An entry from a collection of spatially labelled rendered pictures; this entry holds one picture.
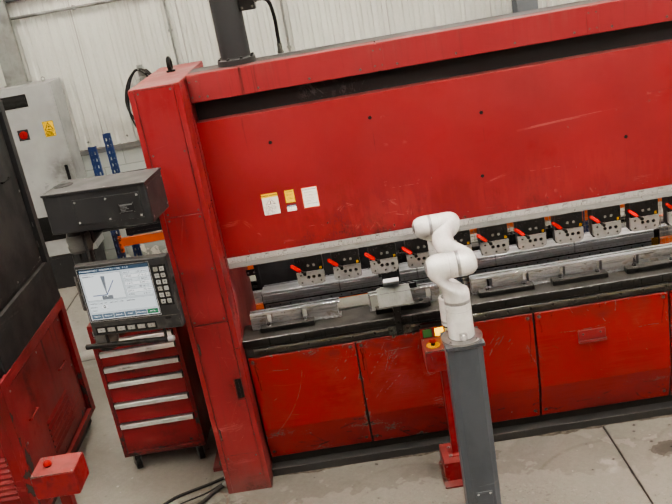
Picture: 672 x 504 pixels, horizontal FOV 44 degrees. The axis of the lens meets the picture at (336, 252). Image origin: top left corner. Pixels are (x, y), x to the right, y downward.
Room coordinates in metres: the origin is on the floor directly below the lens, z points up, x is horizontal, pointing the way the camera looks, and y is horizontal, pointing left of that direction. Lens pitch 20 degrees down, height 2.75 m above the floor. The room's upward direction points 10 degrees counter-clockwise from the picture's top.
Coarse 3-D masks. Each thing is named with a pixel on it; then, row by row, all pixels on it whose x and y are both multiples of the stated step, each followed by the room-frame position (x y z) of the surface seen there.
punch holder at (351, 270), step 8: (336, 256) 4.21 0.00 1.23; (344, 256) 4.21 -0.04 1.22; (352, 256) 4.21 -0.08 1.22; (344, 264) 4.21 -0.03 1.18; (352, 264) 4.21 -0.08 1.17; (360, 264) 4.20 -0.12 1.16; (336, 272) 4.21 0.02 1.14; (344, 272) 4.21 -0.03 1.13; (352, 272) 4.20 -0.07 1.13; (360, 272) 4.20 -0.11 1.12
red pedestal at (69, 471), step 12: (60, 456) 3.40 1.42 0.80; (72, 456) 3.38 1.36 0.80; (36, 468) 3.33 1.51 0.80; (48, 468) 3.31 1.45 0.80; (60, 468) 3.29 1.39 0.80; (72, 468) 3.27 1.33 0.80; (84, 468) 3.37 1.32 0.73; (36, 480) 3.26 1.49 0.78; (48, 480) 3.25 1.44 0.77; (60, 480) 3.25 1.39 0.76; (72, 480) 3.25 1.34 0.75; (84, 480) 3.33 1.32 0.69; (36, 492) 3.26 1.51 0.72; (48, 492) 3.26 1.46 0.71; (60, 492) 3.25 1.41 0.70; (72, 492) 3.25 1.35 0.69
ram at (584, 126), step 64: (576, 64) 4.16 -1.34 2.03; (640, 64) 4.14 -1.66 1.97; (256, 128) 4.22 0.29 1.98; (320, 128) 4.21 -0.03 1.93; (384, 128) 4.20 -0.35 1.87; (448, 128) 4.18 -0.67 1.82; (512, 128) 4.17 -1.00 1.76; (576, 128) 4.16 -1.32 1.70; (640, 128) 4.14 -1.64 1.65; (256, 192) 4.23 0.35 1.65; (320, 192) 4.21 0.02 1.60; (384, 192) 4.20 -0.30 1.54; (448, 192) 4.19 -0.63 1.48; (512, 192) 4.17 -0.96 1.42; (576, 192) 4.16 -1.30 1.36
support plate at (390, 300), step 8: (384, 288) 4.21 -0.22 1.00; (392, 288) 4.19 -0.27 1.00; (400, 288) 4.17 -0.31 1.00; (408, 288) 4.15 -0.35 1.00; (384, 296) 4.10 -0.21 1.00; (392, 296) 4.08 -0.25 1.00; (400, 296) 4.06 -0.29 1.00; (408, 296) 4.04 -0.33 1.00; (384, 304) 4.00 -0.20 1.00; (392, 304) 3.98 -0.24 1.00; (400, 304) 3.96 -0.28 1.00; (408, 304) 3.96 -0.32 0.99
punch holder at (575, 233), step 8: (552, 216) 4.19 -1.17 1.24; (560, 216) 4.16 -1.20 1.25; (568, 216) 4.16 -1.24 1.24; (576, 216) 4.16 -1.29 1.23; (560, 224) 4.16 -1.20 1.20; (568, 224) 4.16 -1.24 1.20; (576, 224) 4.16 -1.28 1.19; (552, 232) 4.24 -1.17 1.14; (560, 232) 4.16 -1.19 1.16; (568, 232) 4.16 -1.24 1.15; (576, 232) 4.15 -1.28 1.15; (560, 240) 4.17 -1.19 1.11; (568, 240) 4.16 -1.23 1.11; (576, 240) 4.15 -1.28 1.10
